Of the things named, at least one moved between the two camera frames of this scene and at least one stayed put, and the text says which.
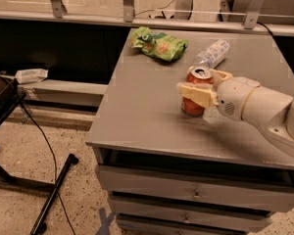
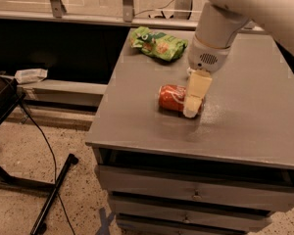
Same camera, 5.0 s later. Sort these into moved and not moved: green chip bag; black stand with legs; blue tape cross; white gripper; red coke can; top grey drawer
Moved: red coke can; white gripper
Not moved: top grey drawer; green chip bag; blue tape cross; black stand with legs
